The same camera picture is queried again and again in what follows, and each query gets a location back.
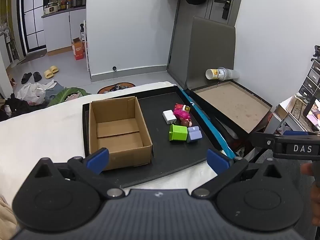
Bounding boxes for pink plastic toy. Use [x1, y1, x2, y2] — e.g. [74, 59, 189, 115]
[174, 103, 192, 122]

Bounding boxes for green plastic box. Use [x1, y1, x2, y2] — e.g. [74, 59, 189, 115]
[169, 124, 188, 142]

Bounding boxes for grey drawer cabinet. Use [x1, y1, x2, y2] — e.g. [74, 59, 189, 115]
[299, 59, 320, 103]

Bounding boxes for orange rimmed rug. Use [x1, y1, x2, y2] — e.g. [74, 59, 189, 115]
[97, 82, 137, 94]

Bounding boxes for white wall charger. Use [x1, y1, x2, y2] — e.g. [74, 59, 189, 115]
[162, 109, 177, 125]

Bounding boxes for person's right hand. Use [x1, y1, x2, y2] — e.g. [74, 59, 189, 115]
[301, 162, 320, 227]

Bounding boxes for green cartoon floor mat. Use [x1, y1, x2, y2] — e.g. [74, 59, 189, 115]
[46, 87, 92, 107]

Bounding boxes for beige cloth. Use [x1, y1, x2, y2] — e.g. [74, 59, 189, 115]
[0, 195, 18, 240]

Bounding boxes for lilac plastic box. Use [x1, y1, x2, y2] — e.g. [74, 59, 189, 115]
[186, 126, 203, 143]

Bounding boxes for grey door mat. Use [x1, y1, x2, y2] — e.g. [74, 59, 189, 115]
[19, 49, 48, 64]

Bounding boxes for black door lock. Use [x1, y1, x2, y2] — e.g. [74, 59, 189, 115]
[214, 0, 233, 20]

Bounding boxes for brown board black frame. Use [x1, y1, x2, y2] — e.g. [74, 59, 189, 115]
[189, 79, 273, 143]

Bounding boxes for blue jeans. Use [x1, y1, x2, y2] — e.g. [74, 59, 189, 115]
[45, 81, 67, 98]

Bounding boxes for black framed glass door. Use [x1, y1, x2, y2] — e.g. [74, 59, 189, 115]
[17, 0, 48, 55]

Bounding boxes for white plastic bag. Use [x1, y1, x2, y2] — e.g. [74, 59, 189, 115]
[16, 80, 54, 105]

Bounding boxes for white kitchen cabinet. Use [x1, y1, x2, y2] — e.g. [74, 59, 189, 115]
[41, 7, 87, 53]

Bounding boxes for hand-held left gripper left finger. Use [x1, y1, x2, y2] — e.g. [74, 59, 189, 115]
[32, 148, 126, 200]

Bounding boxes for black shallow tray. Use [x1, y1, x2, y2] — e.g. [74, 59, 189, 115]
[82, 85, 237, 189]

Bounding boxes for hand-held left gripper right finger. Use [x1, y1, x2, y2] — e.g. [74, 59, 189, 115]
[191, 149, 284, 200]

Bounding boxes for grey door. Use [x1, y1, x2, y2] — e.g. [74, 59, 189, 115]
[167, 0, 245, 79]

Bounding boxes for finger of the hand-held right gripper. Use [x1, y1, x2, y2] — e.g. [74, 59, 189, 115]
[251, 132, 275, 153]
[284, 130, 310, 136]

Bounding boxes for grey folded panel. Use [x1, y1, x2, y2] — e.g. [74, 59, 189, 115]
[184, 16, 237, 90]

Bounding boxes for lit tablet screen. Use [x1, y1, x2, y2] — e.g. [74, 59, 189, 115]
[302, 97, 320, 132]

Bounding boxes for black clothes pile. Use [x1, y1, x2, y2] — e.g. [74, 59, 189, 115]
[0, 94, 48, 122]

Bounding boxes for orange carton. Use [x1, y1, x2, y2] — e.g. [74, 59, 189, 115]
[71, 37, 85, 60]

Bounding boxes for cardboard box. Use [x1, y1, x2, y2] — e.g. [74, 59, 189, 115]
[89, 96, 153, 172]

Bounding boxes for paper cup with bottle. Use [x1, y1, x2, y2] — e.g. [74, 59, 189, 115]
[205, 67, 240, 81]

